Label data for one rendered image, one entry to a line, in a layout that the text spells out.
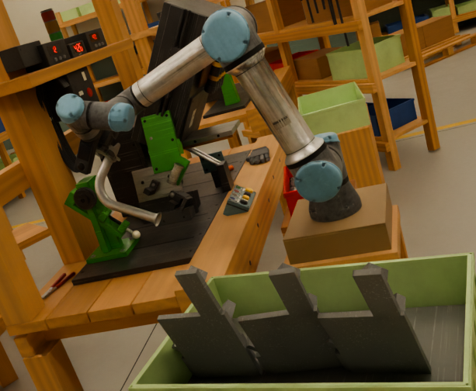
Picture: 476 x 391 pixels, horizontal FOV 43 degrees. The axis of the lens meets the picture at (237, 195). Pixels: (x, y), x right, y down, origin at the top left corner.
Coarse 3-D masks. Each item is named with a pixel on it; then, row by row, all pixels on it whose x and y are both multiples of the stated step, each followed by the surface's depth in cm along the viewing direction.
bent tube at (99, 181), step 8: (104, 160) 188; (104, 168) 188; (96, 176) 188; (104, 176) 188; (96, 184) 187; (96, 192) 187; (104, 192) 187; (104, 200) 186; (112, 200) 186; (112, 208) 185; (120, 208) 184; (128, 208) 184; (136, 208) 184; (136, 216) 184; (144, 216) 183; (152, 216) 182; (160, 216) 185
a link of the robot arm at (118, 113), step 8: (96, 104) 158; (104, 104) 158; (112, 104) 158; (120, 104) 158; (128, 104) 158; (88, 112) 157; (96, 112) 157; (104, 112) 156; (112, 112) 156; (120, 112) 156; (128, 112) 157; (88, 120) 158; (96, 120) 157; (104, 120) 157; (112, 120) 156; (120, 120) 156; (128, 120) 158; (96, 128) 159; (104, 128) 159; (112, 128) 158; (120, 128) 158; (128, 128) 159
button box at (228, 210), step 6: (240, 186) 216; (234, 192) 209; (240, 192) 211; (252, 192) 214; (228, 198) 204; (240, 198) 207; (252, 198) 210; (228, 204) 203; (234, 204) 203; (240, 204) 203; (246, 204) 204; (228, 210) 204; (234, 210) 204; (240, 210) 203; (246, 210) 203
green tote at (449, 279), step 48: (240, 288) 146; (336, 288) 137; (432, 288) 128; (144, 384) 113; (192, 384) 109; (240, 384) 105; (288, 384) 101; (336, 384) 97; (384, 384) 94; (432, 384) 91
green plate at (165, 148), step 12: (144, 120) 217; (156, 120) 216; (168, 120) 215; (144, 132) 217; (156, 132) 216; (168, 132) 215; (156, 144) 217; (168, 144) 216; (180, 144) 221; (156, 156) 217; (168, 156) 216; (156, 168) 218; (168, 168) 217
